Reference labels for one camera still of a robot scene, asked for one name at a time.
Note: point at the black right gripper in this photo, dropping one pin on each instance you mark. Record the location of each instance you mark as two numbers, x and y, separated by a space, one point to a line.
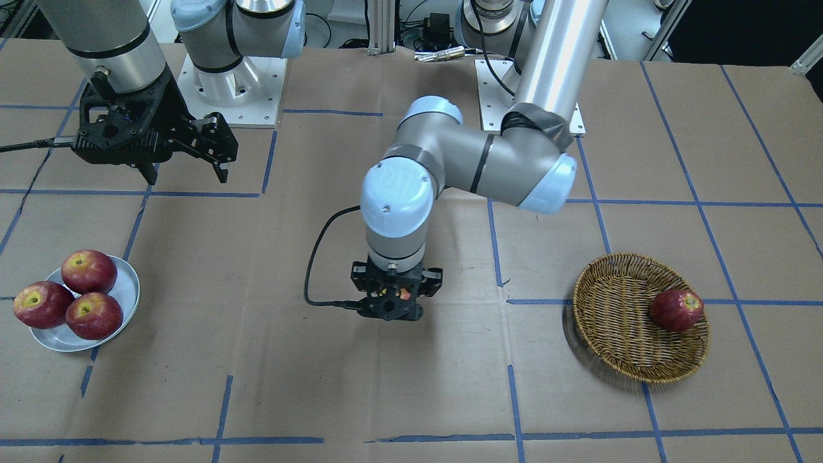
172 107

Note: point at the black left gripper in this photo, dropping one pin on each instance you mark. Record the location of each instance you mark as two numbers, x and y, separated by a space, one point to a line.
432 281

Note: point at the red yellow apple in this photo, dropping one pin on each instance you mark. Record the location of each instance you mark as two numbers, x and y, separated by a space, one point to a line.
403 294

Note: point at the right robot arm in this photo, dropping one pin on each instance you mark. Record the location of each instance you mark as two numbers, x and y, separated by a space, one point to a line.
117 36

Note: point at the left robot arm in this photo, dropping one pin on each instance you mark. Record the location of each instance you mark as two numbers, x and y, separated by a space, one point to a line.
525 164

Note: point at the red apple top plate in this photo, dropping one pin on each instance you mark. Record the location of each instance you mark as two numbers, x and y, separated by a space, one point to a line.
88 271

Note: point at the red apple plate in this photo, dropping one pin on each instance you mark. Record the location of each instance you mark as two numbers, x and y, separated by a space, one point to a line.
94 316
43 304
88 271

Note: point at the red apple front plate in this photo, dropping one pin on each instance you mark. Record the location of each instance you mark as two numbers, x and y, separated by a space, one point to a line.
94 316

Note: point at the white plate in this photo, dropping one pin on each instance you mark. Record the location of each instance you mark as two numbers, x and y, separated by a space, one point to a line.
126 291

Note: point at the wicker basket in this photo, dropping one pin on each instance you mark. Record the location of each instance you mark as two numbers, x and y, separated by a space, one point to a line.
611 305

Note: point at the dark red apple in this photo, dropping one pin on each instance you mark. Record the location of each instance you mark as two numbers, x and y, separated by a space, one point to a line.
676 310

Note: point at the black power adapter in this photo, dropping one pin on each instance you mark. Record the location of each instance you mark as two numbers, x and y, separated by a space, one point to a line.
436 32

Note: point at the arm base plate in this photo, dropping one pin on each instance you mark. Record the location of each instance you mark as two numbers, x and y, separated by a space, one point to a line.
493 100
257 96

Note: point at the aluminium frame post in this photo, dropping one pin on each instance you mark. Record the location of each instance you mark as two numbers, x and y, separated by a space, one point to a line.
381 19

